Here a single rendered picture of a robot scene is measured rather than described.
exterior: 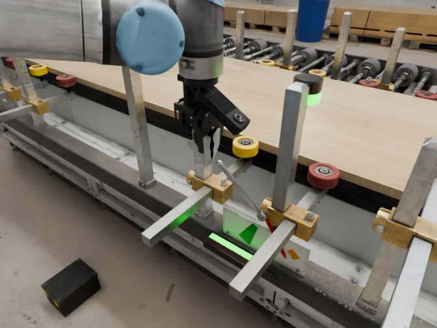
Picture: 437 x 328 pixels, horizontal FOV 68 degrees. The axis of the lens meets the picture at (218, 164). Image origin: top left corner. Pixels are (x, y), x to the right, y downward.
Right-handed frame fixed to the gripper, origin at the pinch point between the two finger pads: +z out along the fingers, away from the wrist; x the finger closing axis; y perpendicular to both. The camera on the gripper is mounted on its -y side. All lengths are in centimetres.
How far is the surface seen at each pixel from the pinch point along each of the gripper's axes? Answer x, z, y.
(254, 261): 9.6, 12.1, -19.1
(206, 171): -7.5, 10.5, 7.7
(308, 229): -5.6, 12.1, -24.1
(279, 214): -5.6, 11.7, -16.5
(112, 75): -39, 8, 90
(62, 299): 24, 86, 66
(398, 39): -115, -9, -13
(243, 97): -54, 8, 26
